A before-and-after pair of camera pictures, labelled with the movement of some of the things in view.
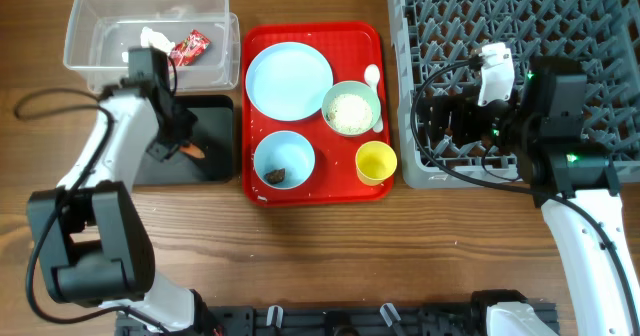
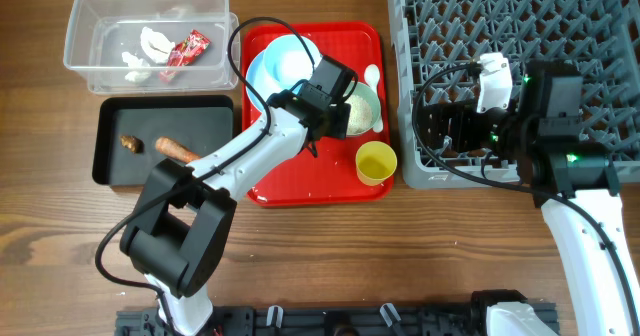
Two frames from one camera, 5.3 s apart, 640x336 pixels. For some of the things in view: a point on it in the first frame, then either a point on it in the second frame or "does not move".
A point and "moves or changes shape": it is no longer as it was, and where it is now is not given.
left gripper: [162, 148] → [339, 128]
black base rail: [321, 320] does not move
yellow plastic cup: [375, 161] does not move
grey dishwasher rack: [503, 23] does not move
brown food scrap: [275, 176] moves or changes shape
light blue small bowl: [286, 150] → [286, 62]
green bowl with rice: [351, 108] does not move
